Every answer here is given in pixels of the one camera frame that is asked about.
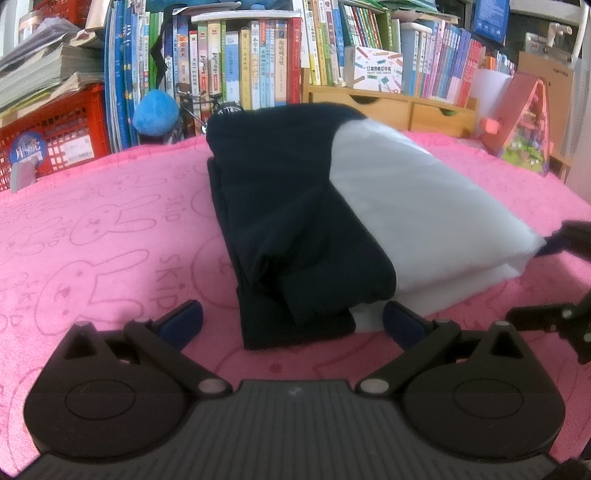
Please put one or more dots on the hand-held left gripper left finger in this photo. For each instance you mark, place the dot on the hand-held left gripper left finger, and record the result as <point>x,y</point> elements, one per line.
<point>182,323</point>

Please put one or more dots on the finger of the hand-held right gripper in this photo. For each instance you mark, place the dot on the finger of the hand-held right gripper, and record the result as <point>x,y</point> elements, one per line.
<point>554,318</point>
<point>556,244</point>

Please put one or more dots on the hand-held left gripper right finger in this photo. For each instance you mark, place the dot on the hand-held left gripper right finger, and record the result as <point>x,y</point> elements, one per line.
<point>401,323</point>

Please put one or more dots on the pink rabbit-print blanket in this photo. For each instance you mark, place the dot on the pink rabbit-print blanket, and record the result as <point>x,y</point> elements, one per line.
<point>115,240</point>

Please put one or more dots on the wooden drawer organizer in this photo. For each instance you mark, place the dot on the wooden drawer organizer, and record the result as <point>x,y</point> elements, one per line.
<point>392,108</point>

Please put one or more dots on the folded green cloth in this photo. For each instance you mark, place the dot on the folded green cloth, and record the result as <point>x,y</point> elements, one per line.
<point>411,4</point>

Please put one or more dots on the miniature bicycle model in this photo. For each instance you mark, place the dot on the miniature bicycle model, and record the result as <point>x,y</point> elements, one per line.
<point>217,108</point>

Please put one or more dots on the white printed card box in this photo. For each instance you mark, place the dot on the white printed card box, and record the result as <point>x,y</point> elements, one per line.
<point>378,69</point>

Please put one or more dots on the brown cardboard box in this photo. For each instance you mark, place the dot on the brown cardboard box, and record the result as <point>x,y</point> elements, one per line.
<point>561,92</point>

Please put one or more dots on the stack of magazines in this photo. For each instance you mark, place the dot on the stack of magazines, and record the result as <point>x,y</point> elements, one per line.
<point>41,74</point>

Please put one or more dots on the pink triangular toy house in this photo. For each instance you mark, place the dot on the pink triangular toy house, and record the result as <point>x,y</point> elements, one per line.
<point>526,129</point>

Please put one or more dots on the blue plush ball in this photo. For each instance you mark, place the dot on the blue plush ball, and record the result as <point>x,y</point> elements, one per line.
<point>154,113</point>

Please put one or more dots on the white pen holder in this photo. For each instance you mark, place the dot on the white pen holder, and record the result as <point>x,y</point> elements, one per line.
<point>494,92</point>

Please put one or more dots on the white and navy jacket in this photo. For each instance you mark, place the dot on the white and navy jacket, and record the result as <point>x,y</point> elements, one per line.
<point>323,207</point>

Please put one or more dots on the row of colourful books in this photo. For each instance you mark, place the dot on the row of colourful books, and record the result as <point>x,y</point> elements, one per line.
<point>258,60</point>

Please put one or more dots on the white pipe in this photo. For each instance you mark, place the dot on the white pipe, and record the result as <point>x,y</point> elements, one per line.
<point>565,34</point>

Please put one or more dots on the red plastic crate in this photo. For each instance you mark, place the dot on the red plastic crate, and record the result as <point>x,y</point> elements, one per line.
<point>60,134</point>

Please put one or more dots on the blue cardboard box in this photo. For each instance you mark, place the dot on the blue cardboard box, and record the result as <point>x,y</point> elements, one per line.
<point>489,21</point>

